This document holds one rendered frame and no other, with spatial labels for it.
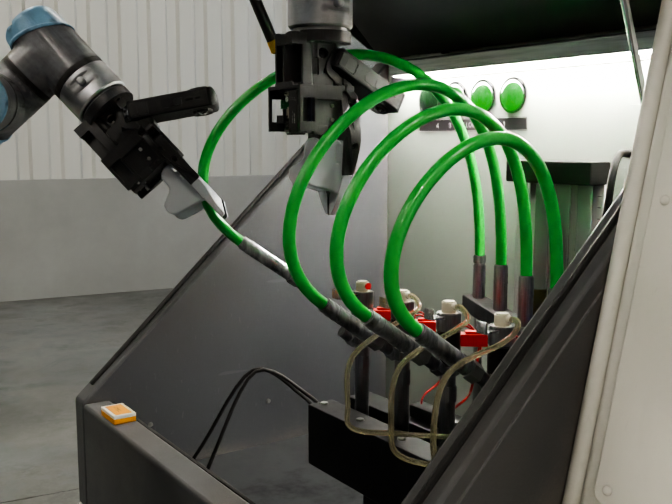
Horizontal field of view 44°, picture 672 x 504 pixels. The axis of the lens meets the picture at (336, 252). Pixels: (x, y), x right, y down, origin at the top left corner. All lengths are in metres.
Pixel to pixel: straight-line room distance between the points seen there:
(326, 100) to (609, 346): 0.42
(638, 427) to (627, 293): 0.12
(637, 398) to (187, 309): 0.73
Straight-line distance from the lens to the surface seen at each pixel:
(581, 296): 0.79
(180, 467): 1.00
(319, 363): 1.42
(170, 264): 7.72
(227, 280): 1.30
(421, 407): 1.04
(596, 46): 1.11
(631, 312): 0.78
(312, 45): 0.99
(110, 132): 1.12
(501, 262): 1.08
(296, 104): 0.96
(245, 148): 7.88
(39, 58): 1.15
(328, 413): 1.06
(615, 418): 0.78
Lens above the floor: 1.32
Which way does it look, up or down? 8 degrees down
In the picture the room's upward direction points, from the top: straight up
